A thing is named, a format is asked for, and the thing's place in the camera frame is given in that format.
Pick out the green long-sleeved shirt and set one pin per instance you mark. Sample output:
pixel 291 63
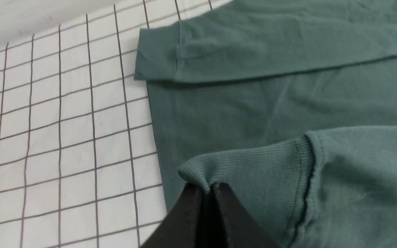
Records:
pixel 293 103

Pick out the white grid-patterned table cloth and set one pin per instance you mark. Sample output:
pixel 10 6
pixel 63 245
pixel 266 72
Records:
pixel 78 162

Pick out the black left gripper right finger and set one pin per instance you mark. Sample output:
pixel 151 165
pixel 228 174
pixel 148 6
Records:
pixel 241 230

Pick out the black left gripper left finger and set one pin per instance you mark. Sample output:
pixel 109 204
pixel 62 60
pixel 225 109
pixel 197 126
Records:
pixel 179 229

